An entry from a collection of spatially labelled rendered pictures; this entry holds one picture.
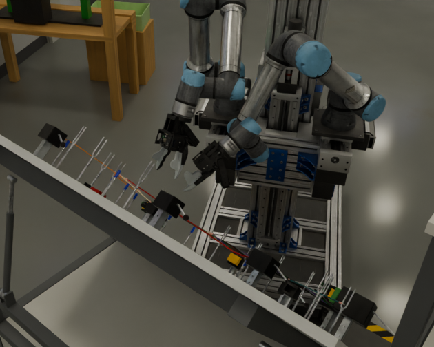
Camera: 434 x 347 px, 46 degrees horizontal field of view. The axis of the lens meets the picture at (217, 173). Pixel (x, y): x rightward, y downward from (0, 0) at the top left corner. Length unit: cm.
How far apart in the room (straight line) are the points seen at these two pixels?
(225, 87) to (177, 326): 85
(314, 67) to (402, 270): 188
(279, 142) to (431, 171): 224
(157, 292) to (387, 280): 172
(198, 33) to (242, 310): 142
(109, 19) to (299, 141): 231
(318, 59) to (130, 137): 276
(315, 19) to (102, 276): 137
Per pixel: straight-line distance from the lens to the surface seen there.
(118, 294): 199
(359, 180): 406
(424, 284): 82
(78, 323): 193
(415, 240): 366
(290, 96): 235
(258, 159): 195
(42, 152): 134
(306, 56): 181
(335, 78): 196
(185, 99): 168
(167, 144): 169
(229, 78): 179
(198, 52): 216
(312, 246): 308
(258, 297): 80
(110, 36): 428
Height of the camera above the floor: 229
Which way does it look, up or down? 36 degrees down
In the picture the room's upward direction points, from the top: 2 degrees clockwise
